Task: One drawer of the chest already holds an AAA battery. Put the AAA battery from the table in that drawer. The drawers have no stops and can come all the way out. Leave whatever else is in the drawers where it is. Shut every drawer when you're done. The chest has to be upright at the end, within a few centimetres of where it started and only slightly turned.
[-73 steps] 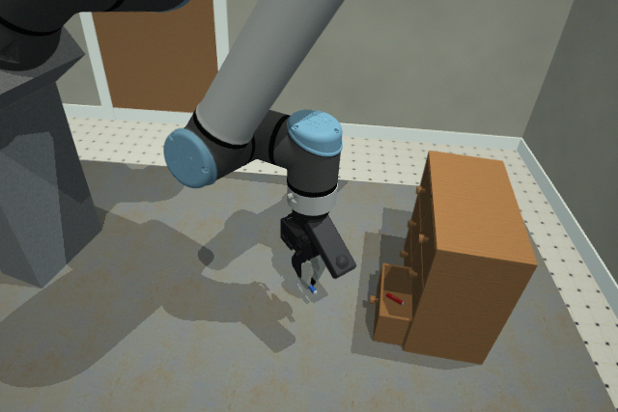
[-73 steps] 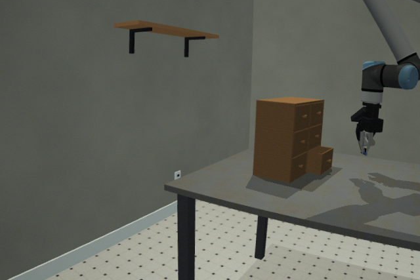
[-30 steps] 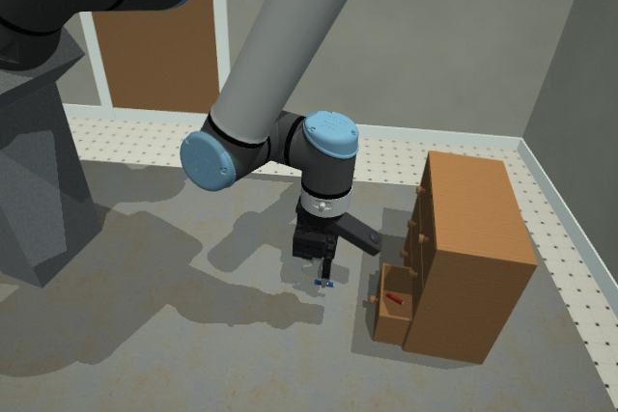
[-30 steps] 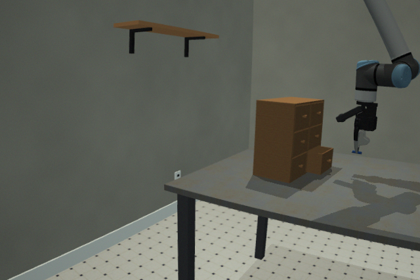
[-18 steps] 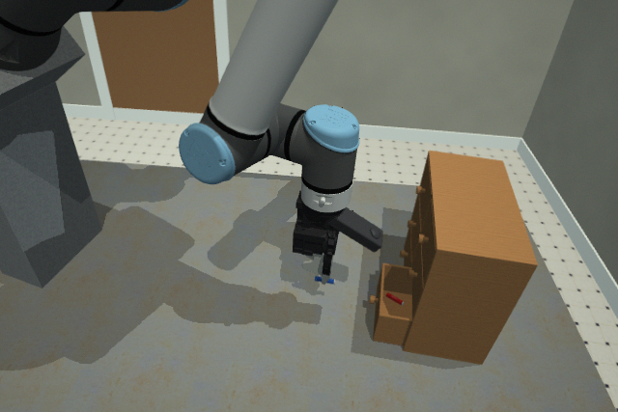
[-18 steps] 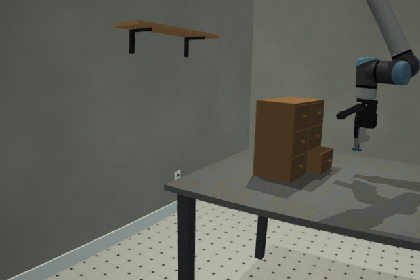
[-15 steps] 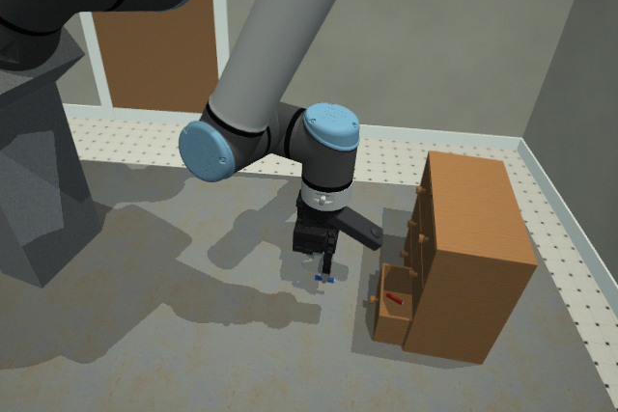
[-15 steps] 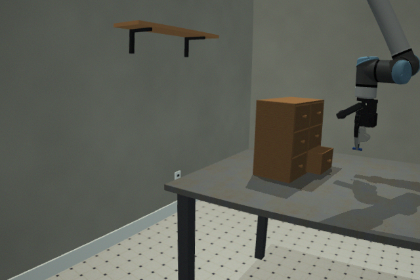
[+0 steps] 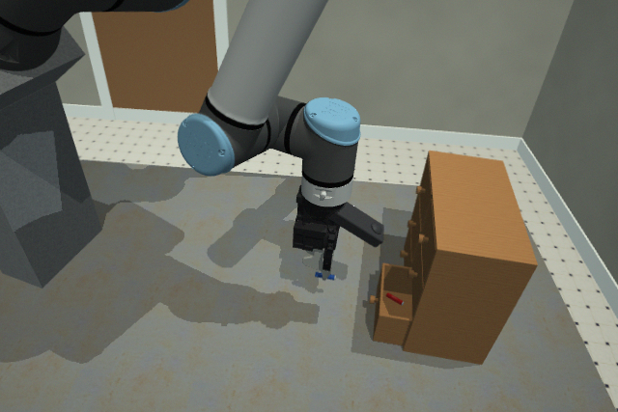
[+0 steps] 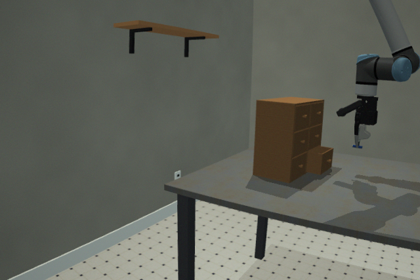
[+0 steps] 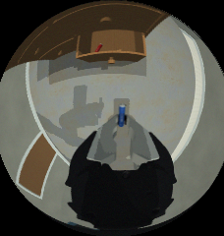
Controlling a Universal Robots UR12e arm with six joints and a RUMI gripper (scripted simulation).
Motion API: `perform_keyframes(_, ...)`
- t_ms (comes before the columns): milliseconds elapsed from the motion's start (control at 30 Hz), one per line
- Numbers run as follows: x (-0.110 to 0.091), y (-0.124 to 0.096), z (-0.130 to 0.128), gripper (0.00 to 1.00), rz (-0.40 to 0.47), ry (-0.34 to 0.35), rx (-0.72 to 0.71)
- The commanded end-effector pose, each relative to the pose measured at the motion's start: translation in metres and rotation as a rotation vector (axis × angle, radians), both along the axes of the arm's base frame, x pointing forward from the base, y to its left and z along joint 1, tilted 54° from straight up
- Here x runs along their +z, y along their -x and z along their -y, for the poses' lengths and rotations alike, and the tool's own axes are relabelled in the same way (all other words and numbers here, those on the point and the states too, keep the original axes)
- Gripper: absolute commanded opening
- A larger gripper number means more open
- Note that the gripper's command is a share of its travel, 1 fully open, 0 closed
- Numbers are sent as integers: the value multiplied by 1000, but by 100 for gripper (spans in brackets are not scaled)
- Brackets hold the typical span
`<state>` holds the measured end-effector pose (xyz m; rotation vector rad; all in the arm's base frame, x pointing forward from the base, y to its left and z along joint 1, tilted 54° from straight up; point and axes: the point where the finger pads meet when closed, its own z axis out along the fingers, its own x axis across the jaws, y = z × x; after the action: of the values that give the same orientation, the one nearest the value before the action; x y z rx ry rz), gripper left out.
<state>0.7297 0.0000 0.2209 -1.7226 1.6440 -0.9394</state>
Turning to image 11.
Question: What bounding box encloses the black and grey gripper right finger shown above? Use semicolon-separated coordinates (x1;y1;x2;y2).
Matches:
125;114;177;184

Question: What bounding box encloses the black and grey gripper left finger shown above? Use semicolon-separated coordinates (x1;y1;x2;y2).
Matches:
65;114;119;188

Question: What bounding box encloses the brown wooden chest of drawers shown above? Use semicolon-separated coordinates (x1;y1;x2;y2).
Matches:
5;1;171;72

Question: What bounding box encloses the blue battery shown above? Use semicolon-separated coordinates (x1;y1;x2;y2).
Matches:
119;103;126;127

